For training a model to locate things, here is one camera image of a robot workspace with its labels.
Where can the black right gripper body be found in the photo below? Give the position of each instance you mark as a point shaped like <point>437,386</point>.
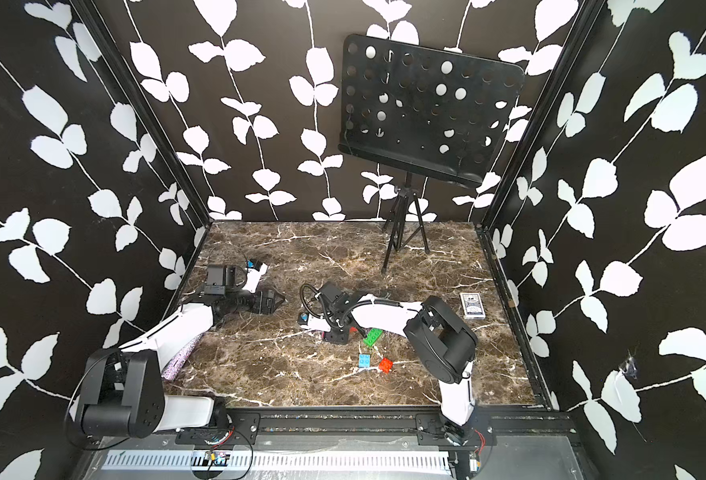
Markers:
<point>337,333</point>

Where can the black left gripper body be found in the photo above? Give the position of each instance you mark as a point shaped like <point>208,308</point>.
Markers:
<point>244,300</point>

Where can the green lego brick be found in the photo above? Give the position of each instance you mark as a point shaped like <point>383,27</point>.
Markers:
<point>372,336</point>

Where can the blue lego brick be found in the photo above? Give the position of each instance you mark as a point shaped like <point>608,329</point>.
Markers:
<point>364,361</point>

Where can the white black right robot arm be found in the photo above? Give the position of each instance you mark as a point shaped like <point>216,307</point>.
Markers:
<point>442,341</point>

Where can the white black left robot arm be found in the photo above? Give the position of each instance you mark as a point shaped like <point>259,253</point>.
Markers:
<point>121,392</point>

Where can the red lego brick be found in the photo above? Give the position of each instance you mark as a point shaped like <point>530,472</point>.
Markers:
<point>385,365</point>

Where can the black music stand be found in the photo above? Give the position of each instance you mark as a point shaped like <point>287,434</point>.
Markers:
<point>435,113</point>

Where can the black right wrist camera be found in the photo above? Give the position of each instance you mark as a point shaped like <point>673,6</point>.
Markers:
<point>329,297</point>

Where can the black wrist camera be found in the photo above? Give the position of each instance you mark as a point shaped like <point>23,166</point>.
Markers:
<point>221,280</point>
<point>329,297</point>

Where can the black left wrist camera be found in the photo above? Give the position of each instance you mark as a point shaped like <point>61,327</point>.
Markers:
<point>221,280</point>

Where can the black mounting rail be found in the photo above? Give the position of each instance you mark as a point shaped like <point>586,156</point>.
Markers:
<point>487,425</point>

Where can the white perforated cable duct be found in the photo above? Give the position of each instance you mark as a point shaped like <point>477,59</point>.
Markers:
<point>432,462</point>

